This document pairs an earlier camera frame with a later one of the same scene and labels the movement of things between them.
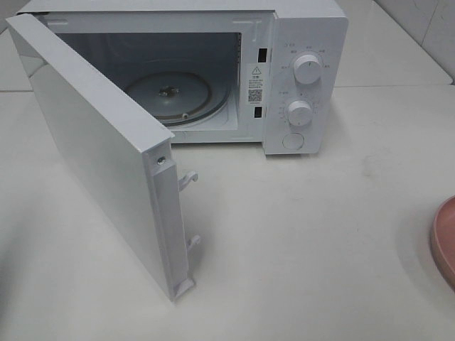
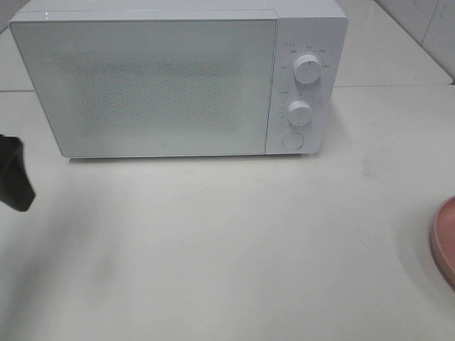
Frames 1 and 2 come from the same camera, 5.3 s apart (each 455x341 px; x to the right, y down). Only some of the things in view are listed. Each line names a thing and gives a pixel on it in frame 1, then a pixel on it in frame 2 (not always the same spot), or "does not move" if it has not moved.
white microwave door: (127, 150) -> (165, 83)
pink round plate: (442, 239) does not move
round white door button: (293, 141) does not move
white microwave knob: (300, 113) does not move
